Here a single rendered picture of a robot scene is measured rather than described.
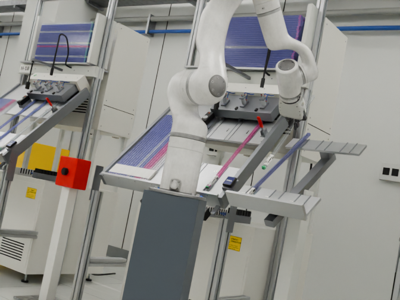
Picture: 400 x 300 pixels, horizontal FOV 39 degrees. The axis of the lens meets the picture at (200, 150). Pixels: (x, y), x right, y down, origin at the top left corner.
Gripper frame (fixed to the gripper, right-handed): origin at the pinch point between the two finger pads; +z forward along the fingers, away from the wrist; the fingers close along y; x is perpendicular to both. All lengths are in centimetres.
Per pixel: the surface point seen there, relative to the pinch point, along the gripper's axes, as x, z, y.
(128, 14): -203, 136, 272
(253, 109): -17.7, 17.7, 29.0
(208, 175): 25.5, 16.2, 30.5
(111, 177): 38, 22, 77
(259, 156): 7.4, 18.3, 14.8
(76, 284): 81, 53, 81
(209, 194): 37.8, 10.6, 21.8
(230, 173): 22.1, 15.0, 20.9
